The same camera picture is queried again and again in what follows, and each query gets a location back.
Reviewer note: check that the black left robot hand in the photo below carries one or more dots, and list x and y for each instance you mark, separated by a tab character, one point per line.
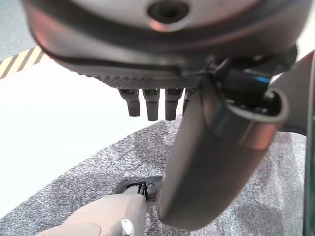
201	159

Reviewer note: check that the dark robot foot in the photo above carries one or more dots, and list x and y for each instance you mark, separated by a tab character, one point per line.
152	183

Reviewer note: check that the silver robot leg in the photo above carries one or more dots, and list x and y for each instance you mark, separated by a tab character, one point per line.
108	214

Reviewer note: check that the dark green upright panel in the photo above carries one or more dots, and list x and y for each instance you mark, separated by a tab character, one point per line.
310	172

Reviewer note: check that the silver robot body shell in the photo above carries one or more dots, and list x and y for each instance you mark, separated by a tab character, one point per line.
301	81

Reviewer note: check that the yellow striped floor tape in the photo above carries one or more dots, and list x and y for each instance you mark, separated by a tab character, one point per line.
19	61

